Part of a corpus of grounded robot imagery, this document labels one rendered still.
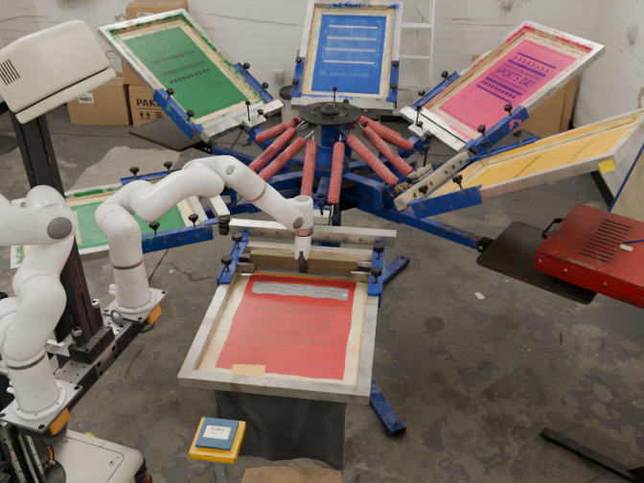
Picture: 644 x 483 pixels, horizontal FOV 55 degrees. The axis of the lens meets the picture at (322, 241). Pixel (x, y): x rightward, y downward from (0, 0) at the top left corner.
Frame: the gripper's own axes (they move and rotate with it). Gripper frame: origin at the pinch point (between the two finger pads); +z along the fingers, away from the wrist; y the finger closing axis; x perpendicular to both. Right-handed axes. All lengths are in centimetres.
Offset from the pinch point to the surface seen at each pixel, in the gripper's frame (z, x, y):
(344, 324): 6.0, 18.0, 25.1
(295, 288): 5.5, -2.0, 7.7
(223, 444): 4, -9, 81
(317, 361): 5.9, 11.3, 44.6
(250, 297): 5.9, -17.6, 14.6
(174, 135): 7, -96, -130
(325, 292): 5.7, 9.2, 8.5
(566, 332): 103, 136, -99
